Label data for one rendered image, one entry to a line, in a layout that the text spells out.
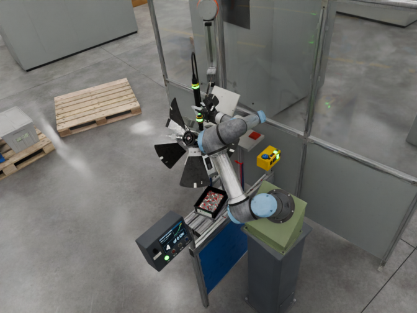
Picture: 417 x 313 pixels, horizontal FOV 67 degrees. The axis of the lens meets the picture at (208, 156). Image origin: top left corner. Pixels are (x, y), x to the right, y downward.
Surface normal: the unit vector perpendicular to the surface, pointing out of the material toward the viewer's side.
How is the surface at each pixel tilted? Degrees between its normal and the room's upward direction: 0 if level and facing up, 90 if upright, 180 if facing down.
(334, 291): 0
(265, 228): 44
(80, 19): 90
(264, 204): 40
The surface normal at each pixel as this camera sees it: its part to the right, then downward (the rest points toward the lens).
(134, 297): -0.09, -0.74
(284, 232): -0.54, -0.15
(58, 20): 0.63, 0.48
